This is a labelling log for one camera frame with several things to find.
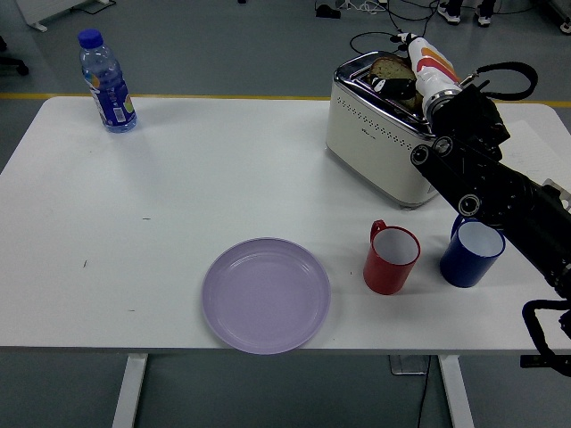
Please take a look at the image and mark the person's black white shoe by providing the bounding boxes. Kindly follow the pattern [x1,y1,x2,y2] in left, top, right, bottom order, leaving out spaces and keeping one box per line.
[436,0,463,26]
[475,0,495,27]

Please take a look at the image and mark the white table leg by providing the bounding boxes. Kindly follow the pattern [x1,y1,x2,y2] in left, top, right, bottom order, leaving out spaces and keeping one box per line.
[438,355,475,428]
[111,355,149,428]

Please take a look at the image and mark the purple plate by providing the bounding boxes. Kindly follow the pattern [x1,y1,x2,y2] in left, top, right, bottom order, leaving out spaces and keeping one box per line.
[201,236,332,356]

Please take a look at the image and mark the bread slice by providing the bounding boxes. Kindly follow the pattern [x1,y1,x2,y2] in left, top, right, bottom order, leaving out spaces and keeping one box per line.
[369,52,426,112]

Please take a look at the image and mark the red mug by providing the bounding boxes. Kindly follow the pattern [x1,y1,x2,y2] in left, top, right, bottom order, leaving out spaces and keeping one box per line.
[362,218,421,296]

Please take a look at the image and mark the white cable bundle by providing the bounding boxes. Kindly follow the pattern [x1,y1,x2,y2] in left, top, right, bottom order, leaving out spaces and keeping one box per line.
[337,0,389,13]

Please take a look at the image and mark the black floor cable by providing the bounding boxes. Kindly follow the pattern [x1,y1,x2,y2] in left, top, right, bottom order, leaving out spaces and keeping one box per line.
[349,0,441,54]

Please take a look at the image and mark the black office chair base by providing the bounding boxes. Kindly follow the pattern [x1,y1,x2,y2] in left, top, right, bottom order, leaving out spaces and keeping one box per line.
[0,35,30,77]

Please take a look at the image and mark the black hanging cable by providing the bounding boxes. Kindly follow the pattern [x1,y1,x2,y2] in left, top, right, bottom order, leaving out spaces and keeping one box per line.
[416,356,433,428]

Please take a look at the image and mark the white furniture foot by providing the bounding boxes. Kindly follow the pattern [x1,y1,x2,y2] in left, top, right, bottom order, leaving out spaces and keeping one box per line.
[15,0,118,32]

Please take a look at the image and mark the blue cap water bottle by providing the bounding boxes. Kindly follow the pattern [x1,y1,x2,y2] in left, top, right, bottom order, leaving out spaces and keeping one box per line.
[77,29,138,135]

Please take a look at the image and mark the clear under-table bracket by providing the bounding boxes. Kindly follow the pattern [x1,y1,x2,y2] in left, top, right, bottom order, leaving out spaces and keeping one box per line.
[387,355,430,376]

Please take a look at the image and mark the black table control panel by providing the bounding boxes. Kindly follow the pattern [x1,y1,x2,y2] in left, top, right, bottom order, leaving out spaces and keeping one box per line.
[519,355,571,369]

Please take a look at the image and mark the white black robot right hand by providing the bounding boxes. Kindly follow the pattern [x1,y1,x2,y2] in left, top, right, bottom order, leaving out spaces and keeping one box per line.
[369,29,461,102]

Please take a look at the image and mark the blue mug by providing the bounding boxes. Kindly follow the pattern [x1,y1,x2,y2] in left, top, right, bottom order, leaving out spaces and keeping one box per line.
[439,216,506,289]

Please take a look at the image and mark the cream chrome toaster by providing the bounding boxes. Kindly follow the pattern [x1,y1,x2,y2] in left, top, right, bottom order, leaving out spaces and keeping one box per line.
[324,51,442,210]

